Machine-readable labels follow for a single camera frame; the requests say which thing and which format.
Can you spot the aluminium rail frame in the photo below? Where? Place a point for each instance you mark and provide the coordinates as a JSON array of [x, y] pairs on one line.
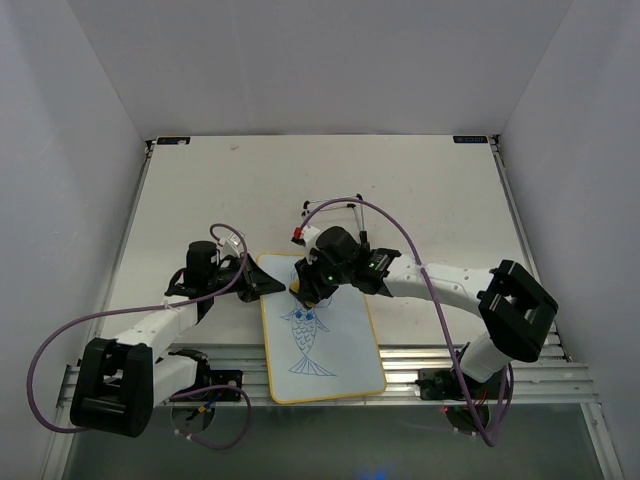
[[551, 379]]

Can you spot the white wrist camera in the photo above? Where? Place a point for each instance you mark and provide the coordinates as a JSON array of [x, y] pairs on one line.
[[231, 246], [306, 238]]

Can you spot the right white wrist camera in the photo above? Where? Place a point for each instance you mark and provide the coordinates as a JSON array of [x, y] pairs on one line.
[[306, 238]]

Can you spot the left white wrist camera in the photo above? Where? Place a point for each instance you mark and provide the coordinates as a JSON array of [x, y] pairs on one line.
[[231, 246]]

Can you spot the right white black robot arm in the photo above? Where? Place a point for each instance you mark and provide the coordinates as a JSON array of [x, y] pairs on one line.
[[515, 308]]

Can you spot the right blue corner label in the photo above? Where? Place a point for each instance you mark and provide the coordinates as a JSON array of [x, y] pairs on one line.
[[470, 139]]

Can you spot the left blue corner label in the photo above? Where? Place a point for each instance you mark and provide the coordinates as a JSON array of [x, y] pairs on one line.
[[177, 141]]

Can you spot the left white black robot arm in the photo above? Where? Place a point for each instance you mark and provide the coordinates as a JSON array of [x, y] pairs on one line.
[[122, 379]]

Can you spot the black wire easel stand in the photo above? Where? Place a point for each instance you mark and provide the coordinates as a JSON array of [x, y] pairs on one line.
[[351, 204]]

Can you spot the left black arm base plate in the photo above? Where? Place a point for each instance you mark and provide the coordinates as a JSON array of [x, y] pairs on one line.
[[213, 386]]

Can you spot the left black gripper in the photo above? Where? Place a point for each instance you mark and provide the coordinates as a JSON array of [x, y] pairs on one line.
[[256, 282]]

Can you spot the yellow black eraser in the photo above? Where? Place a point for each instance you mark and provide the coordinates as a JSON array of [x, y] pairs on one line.
[[303, 293]]

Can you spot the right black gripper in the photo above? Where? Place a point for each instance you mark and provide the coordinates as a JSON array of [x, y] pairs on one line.
[[311, 289]]

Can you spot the blue corner label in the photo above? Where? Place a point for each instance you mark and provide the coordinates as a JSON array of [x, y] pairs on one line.
[[177, 141], [470, 139]]

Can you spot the yellow framed whiteboard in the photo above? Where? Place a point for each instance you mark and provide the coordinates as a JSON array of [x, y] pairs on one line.
[[327, 352]]

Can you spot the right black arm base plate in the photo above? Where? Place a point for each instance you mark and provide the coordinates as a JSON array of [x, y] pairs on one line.
[[443, 384]]

